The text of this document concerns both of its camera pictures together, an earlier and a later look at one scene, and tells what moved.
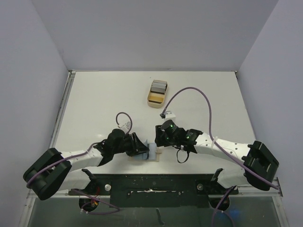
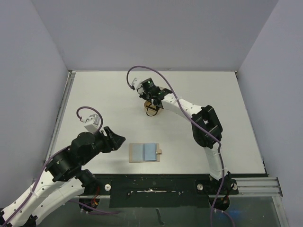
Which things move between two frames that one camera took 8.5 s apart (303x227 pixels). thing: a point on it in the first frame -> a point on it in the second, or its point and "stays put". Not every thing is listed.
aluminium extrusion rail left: x=72 y=74 stays put
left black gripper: x=137 y=147 -> x=113 y=141
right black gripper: x=160 y=137 -> x=153 y=100
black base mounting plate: x=155 y=190 stays put
